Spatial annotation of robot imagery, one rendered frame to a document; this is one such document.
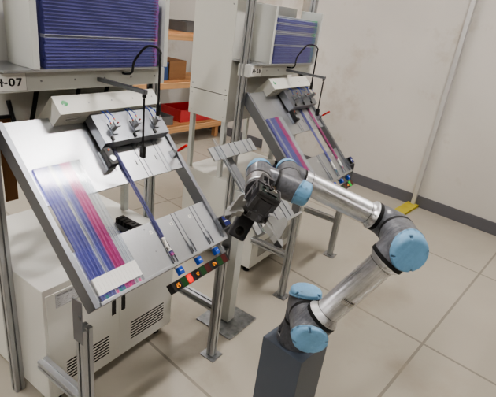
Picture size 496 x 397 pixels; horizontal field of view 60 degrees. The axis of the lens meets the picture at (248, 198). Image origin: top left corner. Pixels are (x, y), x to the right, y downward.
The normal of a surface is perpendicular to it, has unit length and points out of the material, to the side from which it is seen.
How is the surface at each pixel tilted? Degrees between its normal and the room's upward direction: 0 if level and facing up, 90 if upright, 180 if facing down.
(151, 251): 43
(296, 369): 90
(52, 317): 90
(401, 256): 84
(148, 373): 0
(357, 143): 90
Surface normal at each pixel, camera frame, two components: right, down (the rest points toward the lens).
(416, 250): 0.07, 0.30
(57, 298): 0.81, 0.32
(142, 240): 0.65, -0.44
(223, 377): 0.12, -0.91
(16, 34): -0.58, 0.26
